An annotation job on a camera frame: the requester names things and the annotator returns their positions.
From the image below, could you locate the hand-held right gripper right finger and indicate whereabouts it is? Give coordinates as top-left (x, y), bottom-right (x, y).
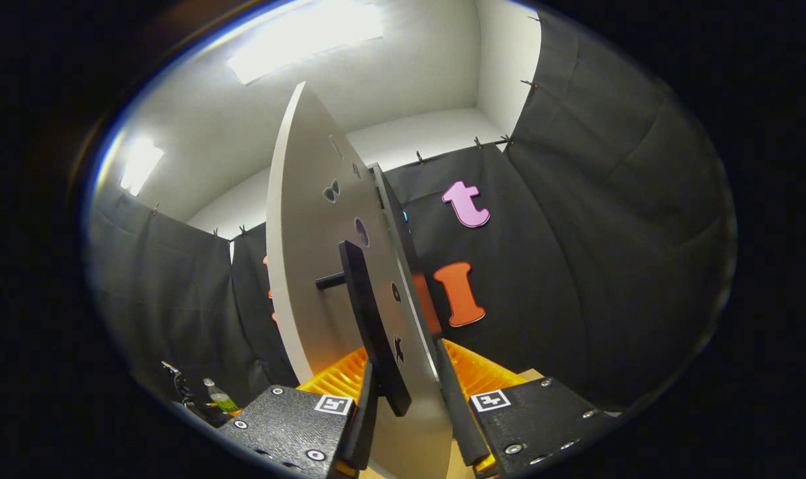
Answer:
top-left (433, 338), bottom-right (620, 479)

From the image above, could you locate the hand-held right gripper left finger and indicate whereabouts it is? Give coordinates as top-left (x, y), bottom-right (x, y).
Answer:
top-left (216, 346), bottom-right (377, 479)

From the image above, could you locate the green label bottle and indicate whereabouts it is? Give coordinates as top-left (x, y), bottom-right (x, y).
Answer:
top-left (203, 378), bottom-right (240, 414)

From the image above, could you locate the black cabinet door handle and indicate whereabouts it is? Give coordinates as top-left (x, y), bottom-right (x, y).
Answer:
top-left (315, 241), bottom-right (412, 418)

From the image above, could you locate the beige cabinet door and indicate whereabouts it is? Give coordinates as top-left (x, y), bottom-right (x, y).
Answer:
top-left (265, 81), bottom-right (453, 479)

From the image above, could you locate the grey cabinet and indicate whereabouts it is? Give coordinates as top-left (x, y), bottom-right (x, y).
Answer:
top-left (369, 162), bottom-right (443, 383)

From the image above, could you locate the black backdrop cloth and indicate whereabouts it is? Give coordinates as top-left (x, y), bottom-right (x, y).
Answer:
top-left (83, 7), bottom-right (737, 426)

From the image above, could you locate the small ceiling light panel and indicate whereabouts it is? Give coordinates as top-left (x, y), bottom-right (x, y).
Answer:
top-left (120, 136), bottom-right (166, 197)

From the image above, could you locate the large ceiling light panel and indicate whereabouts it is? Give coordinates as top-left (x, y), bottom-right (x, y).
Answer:
top-left (226, 0), bottom-right (385, 86)

